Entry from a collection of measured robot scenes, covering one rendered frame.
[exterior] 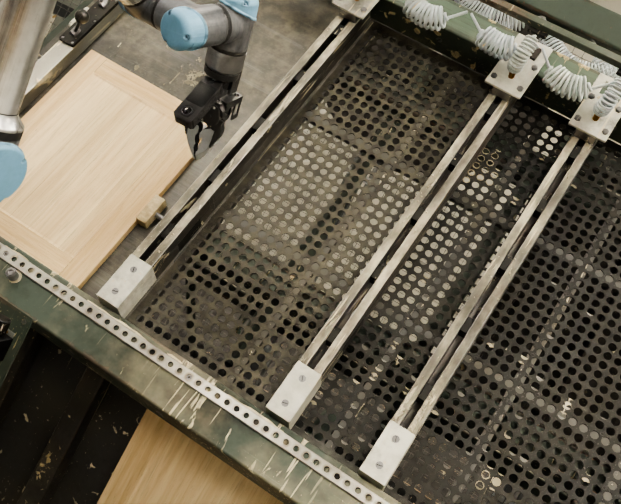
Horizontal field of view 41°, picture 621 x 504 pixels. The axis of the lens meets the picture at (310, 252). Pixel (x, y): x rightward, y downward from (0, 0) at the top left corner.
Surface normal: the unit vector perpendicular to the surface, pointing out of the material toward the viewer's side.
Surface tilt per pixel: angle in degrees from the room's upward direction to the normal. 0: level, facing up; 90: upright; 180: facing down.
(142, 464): 90
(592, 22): 90
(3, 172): 97
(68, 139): 58
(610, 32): 90
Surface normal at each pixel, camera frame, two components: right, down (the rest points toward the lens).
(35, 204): 0.01, -0.45
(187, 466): -0.29, 0.01
